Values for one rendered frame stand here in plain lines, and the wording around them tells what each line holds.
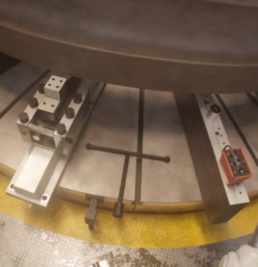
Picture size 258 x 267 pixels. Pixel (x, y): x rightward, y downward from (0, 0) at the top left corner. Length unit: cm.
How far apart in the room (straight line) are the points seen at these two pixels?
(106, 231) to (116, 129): 80
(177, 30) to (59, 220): 160
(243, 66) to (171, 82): 46
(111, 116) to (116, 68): 71
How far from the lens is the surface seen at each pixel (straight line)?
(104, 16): 172
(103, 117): 235
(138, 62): 169
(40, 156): 200
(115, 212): 191
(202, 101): 212
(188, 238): 233
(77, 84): 221
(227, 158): 174
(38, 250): 225
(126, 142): 222
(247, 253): 137
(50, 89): 185
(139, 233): 226
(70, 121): 187
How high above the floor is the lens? 215
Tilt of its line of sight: 53 degrees down
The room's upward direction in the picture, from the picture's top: 11 degrees clockwise
